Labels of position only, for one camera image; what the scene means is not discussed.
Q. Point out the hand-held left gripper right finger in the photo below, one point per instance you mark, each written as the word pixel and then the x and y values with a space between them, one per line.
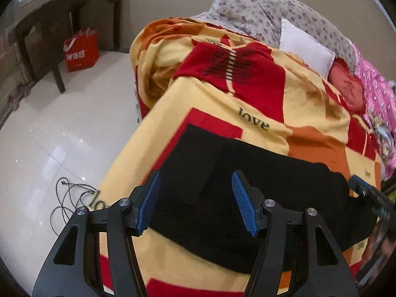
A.
pixel 244 202

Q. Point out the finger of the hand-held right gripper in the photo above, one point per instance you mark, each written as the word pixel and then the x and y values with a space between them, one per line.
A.
pixel 360 184

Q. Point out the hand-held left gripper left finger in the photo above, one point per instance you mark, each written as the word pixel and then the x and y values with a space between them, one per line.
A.
pixel 151 199

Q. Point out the black pants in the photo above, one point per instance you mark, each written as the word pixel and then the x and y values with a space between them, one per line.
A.
pixel 278 198

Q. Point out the colourful printed cloth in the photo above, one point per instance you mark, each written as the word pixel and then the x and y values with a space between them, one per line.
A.
pixel 385 139

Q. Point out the pink patterned quilt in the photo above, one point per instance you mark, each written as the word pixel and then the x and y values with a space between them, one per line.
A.
pixel 376 89

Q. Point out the red heart cushion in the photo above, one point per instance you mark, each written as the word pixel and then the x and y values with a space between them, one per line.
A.
pixel 348 85

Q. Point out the printed red yellow blanket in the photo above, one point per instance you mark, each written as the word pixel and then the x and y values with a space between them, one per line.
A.
pixel 201 99

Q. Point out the white pillow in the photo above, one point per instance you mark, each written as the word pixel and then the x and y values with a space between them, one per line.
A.
pixel 304 46

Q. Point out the red shopping bag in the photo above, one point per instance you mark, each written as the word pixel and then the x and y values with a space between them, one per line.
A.
pixel 82 51

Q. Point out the wooden slatted cabinet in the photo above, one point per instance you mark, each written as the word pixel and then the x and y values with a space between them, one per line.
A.
pixel 12 74

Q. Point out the floral quilt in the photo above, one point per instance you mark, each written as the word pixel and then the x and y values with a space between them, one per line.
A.
pixel 247 12

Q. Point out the dark wooden table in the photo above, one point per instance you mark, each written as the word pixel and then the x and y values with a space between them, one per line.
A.
pixel 62 4

